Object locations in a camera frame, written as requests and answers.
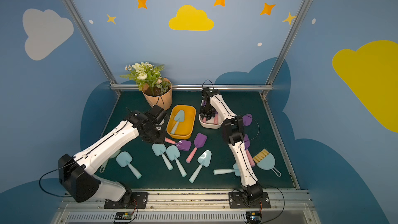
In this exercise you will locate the purple pointed shovel far right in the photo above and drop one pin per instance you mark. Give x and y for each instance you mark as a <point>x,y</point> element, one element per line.
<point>247,119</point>

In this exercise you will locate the aluminium frame post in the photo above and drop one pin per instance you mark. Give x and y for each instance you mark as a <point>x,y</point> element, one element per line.
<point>300,16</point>
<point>83,28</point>

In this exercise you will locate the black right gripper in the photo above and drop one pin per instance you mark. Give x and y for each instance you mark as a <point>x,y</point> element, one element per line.
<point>206,112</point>

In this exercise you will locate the purple pointed shovel pink handle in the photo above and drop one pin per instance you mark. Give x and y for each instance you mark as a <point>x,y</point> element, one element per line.
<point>203,111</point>

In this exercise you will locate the circuit board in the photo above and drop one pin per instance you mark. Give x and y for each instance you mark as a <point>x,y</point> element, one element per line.
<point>253,217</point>
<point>123,217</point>

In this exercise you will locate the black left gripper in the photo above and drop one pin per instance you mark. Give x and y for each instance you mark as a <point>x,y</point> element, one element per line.
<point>157,135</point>

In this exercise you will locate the yellow plastic storage box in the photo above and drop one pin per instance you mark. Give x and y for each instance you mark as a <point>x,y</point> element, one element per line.
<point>181,122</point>

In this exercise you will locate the blue hand brush tan bristles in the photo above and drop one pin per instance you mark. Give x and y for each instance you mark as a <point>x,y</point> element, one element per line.
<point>266,161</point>

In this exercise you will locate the light blue pointed shovel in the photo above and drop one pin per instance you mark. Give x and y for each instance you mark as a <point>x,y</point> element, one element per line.
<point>178,119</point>
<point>204,161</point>

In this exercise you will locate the left aluminium frame post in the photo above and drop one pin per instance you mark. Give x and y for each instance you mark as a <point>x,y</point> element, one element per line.
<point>83,28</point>

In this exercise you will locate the purple square shovel lying sideways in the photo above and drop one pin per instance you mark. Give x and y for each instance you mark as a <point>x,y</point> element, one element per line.
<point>183,145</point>

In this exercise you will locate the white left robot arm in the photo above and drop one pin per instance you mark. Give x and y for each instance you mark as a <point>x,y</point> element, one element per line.
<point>77,172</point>

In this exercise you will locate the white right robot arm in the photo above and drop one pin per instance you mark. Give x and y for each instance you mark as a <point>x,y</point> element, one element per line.
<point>232,129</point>

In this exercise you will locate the purple square shovel pink handle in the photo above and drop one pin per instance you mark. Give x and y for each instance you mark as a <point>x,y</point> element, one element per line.
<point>199,142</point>

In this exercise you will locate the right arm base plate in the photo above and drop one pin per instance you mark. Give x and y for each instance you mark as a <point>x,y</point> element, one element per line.
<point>237,200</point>

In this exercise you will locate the potted white flower plant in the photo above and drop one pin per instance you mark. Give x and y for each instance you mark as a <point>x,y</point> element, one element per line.
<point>156,89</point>

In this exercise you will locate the left circuit board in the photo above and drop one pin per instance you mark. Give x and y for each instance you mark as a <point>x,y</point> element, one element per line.
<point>123,217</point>

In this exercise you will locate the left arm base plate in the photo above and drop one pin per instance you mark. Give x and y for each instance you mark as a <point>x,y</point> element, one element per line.
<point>136,199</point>

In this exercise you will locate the right circuit board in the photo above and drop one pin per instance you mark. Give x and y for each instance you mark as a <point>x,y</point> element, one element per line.
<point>253,217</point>

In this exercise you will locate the white plastic storage box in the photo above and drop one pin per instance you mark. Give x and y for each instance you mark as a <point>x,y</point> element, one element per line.
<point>210,122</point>

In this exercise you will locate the aluminium rail front frame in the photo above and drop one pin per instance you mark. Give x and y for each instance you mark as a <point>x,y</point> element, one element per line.
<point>194,206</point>

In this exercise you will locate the right aluminium frame post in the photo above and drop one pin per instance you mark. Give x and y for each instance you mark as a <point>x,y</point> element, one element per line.
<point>300,16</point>

